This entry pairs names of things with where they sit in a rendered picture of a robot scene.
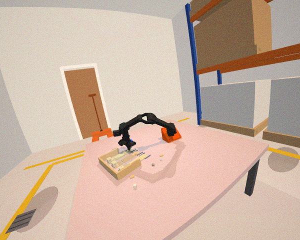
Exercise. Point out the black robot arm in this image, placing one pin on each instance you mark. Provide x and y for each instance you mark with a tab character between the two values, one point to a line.
151	119

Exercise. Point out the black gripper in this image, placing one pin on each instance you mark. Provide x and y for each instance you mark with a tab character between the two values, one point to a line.
129	143

